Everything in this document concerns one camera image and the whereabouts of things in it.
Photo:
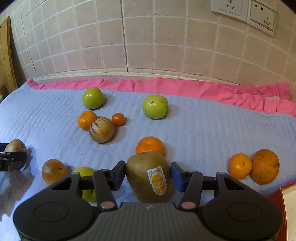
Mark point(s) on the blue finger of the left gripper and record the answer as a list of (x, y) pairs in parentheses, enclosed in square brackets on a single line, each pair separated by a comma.
[(19, 157)]

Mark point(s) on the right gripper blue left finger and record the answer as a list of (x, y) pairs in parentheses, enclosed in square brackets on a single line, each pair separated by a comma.
[(117, 176)]

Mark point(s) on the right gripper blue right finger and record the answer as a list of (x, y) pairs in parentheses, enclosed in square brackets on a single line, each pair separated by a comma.
[(180, 177)]

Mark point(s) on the plain brown kiwi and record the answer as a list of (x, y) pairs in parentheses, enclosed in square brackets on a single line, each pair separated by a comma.
[(16, 145)]

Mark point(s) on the kiwi with yellow sticker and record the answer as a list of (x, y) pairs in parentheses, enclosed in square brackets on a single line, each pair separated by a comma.
[(149, 177)]

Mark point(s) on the green apple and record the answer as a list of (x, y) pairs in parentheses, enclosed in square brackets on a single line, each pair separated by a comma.
[(93, 98), (88, 193), (155, 106)]

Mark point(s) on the round brown fruit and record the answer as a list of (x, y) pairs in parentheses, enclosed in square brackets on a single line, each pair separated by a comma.
[(53, 170)]

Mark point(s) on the middle mandarin orange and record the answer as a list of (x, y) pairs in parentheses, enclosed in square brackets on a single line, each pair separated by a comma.
[(148, 144)]

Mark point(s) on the striped tan pepino melon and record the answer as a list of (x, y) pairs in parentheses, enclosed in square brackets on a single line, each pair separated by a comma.
[(101, 130)]

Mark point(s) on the tiny orange kumquat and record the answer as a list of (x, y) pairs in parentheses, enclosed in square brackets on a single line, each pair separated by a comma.
[(118, 119)]

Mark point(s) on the right small mandarin orange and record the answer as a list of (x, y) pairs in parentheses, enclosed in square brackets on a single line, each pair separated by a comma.
[(239, 166)]

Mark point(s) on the light blue quilted mat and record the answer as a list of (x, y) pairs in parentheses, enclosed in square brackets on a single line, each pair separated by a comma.
[(199, 134)]

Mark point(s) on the left mandarin orange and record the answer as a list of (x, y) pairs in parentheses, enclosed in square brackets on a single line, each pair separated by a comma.
[(86, 118)]

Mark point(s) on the wooden cutting board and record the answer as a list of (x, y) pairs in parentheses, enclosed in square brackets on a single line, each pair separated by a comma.
[(8, 78)]

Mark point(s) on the large right orange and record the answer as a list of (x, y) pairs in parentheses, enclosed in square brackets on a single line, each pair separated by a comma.
[(265, 166)]

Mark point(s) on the red white cardboard box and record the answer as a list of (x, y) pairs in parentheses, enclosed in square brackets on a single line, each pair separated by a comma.
[(285, 199)]

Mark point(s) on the pink ruffled cloth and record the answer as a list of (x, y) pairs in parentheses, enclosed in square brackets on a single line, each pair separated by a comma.
[(264, 99)]

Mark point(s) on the left white wall socket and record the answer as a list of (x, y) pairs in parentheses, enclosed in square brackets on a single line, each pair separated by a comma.
[(237, 9)]

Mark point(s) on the white wall socket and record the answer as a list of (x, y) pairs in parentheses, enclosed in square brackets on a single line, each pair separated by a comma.
[(262, 16), (237, 9)]

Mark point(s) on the right white wall socket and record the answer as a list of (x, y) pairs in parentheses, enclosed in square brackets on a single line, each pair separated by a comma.
[(262, 16)]

